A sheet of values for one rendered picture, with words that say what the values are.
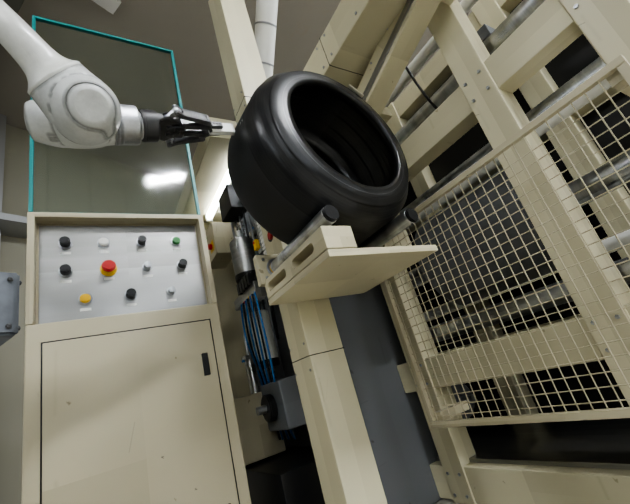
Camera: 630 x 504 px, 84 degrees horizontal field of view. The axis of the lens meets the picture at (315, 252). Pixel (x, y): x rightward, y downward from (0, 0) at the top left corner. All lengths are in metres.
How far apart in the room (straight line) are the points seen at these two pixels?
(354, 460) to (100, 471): 0.68
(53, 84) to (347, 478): 1.10
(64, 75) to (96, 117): 0.08
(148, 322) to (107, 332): 0.12
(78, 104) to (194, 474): 1.00
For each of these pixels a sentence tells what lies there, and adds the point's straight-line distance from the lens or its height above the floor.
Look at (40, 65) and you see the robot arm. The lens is 0.79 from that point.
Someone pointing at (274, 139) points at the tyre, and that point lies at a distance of 0.92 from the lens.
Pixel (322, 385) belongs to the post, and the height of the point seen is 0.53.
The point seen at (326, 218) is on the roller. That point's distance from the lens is 0.84.
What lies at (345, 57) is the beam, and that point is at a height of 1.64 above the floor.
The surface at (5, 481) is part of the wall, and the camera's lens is 3.68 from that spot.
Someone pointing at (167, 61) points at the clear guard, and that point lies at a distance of 2.07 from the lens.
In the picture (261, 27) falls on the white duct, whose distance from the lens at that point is 2.31.
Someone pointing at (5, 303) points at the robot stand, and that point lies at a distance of 0.28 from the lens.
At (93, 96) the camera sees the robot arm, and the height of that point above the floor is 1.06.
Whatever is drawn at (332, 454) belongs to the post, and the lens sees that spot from 1.13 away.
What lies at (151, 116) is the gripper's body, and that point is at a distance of 0.96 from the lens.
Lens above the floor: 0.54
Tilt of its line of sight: 20 degrees up
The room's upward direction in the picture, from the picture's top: 16 degrees counter-clockwise
